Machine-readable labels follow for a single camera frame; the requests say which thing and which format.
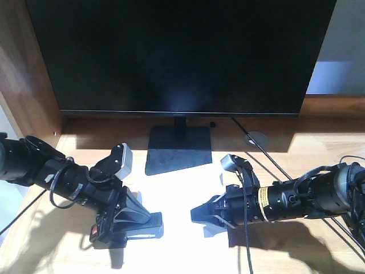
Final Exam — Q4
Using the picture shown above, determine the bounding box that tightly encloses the black stapler with orange button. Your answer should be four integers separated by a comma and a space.
89, 186, 164, 249

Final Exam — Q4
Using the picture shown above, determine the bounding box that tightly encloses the black monitor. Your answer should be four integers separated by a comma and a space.
26, 1, 335, 175

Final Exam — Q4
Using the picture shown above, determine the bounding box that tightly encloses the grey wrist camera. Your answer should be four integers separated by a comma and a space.
111, 143, 133, 180
220, 154, 242, 172

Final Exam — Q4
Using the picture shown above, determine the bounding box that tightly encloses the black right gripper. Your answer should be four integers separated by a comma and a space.
190, 162, 302, 228

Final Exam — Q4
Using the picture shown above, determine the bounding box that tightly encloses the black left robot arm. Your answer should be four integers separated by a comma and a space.
1, 133, 131, 249

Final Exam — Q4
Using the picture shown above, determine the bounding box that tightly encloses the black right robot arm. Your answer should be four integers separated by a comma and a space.
190, 161, 364, 229

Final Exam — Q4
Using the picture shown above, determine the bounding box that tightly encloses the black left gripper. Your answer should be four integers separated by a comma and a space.
36, 155, 127, 248

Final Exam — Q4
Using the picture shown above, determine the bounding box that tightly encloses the black monitor cable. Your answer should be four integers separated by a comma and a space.
231, 117, 293, 181

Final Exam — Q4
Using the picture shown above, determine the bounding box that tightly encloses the grey desk cable grommet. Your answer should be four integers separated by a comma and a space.
245, 131, 269, 147

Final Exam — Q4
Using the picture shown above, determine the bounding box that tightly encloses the white paper sheet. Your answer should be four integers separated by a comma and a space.
123, 164, 250, 273

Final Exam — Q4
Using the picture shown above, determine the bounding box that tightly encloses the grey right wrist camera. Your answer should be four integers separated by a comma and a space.
220, 154, 242, 172

